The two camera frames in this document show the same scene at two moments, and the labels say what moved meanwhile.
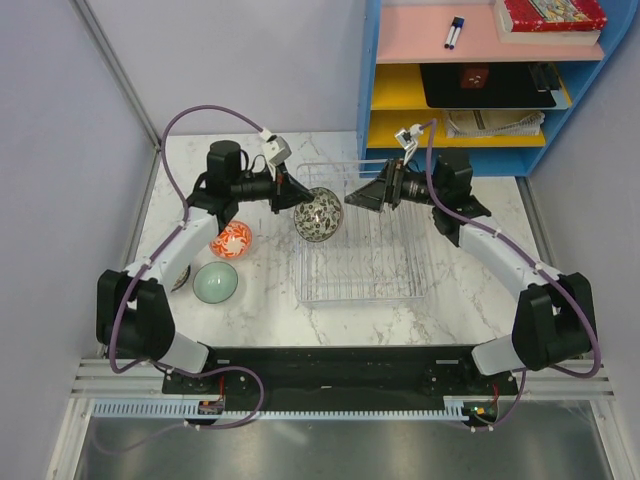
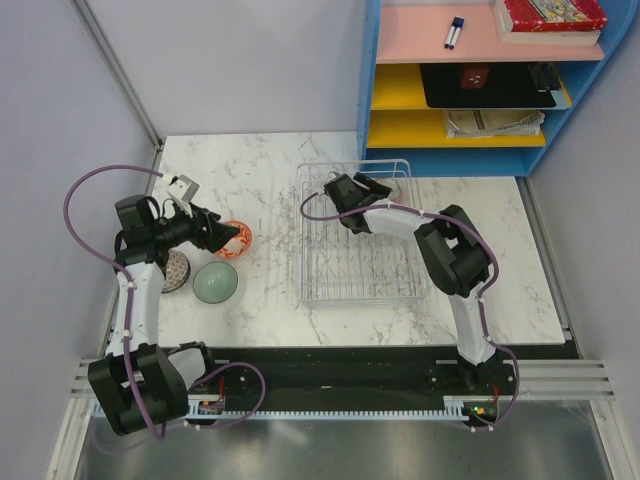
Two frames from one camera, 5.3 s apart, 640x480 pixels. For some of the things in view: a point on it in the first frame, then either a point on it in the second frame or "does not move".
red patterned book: [549, 22] does not move
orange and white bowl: [233, 241] does not move
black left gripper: [285, 191] to [202, 218]
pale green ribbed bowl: [215, 282] does not move
